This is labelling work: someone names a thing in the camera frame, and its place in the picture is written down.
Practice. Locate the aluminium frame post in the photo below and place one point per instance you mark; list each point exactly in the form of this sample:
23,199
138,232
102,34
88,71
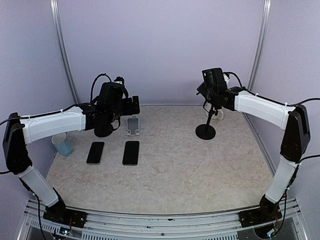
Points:
54,5
260,44

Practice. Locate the right aluminium frame post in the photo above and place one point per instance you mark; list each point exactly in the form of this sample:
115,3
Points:
260,44

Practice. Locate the left aluminium frame post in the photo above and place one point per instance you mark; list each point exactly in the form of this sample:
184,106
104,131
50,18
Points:
54,5

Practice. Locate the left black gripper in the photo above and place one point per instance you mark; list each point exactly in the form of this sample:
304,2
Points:
130,110

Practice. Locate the black round-base phone stand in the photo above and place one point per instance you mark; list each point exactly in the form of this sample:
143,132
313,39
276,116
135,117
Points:
103,131

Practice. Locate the black tripod clamp stand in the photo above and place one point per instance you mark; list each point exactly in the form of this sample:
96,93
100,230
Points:
206,131

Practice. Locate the front aluminium rail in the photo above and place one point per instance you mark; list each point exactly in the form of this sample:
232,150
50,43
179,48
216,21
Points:
221,225

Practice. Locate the white wedge phone stand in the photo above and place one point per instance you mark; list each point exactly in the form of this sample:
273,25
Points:
133,126

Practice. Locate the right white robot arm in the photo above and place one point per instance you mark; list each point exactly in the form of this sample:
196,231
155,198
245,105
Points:
292,119

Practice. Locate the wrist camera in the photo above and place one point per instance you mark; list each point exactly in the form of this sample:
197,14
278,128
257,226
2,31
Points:
119,80
226,77

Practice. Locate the white mug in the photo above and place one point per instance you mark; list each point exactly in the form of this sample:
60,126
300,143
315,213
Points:
217,114

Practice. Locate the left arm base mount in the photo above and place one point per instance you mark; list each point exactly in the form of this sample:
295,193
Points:
66,216

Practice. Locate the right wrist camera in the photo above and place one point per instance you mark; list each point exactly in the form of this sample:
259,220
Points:
226,77

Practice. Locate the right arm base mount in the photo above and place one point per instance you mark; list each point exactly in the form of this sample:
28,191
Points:
257,217

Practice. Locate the light blue mug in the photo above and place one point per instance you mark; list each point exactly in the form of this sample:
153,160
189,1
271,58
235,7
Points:
62,144

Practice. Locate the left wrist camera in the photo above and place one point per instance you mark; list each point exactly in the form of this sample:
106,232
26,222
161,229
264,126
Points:
119,80

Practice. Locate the black phone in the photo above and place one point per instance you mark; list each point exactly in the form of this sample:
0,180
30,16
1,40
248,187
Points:
95,153
131,153

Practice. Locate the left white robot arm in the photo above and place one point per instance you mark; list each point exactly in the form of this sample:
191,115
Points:
109,106

